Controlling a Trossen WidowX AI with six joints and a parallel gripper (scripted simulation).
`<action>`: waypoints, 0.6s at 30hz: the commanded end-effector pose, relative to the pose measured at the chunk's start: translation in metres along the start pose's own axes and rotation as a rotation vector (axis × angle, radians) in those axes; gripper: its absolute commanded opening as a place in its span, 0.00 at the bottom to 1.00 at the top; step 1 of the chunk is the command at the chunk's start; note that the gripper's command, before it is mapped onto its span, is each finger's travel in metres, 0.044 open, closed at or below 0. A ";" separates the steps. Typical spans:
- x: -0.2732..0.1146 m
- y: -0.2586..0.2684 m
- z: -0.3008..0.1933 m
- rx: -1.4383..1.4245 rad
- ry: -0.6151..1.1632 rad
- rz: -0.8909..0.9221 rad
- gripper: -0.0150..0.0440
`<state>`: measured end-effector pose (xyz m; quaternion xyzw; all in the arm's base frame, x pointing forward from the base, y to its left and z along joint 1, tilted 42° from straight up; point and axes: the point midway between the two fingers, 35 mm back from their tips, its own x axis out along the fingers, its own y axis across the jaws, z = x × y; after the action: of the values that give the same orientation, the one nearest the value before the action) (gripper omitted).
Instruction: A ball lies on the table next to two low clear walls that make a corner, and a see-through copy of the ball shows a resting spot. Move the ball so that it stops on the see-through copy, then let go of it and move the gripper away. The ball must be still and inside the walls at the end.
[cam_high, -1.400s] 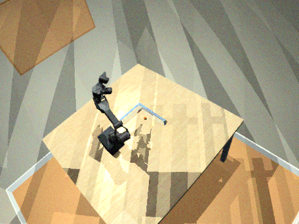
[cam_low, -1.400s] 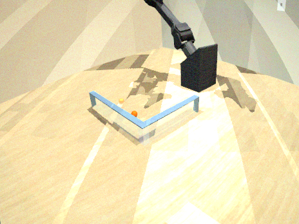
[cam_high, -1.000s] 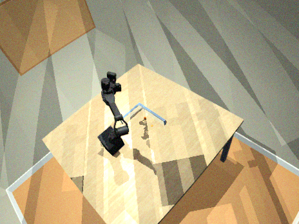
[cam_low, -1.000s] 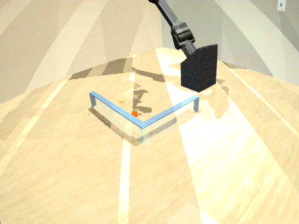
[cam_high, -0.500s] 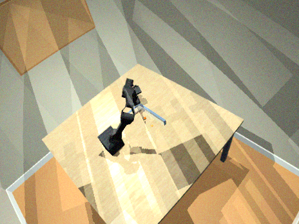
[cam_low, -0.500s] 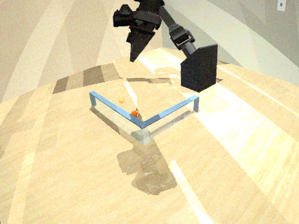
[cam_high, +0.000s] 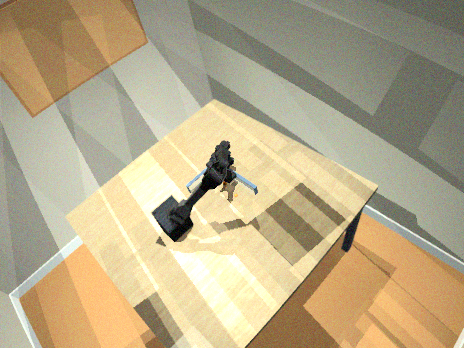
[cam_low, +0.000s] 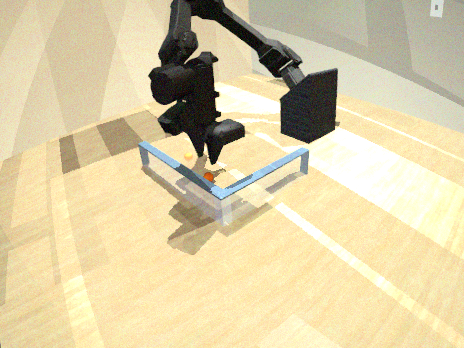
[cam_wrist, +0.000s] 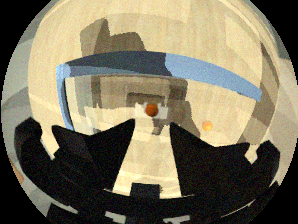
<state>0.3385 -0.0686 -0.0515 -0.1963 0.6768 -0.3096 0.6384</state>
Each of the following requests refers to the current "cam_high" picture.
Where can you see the clear l-shaped low wall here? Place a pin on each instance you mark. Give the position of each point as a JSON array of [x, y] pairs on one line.
[[193, 186]]

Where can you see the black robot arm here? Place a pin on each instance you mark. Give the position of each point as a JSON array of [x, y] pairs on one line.
[[181, 212]]

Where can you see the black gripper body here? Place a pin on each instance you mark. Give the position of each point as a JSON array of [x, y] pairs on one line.
[[230, 174]]

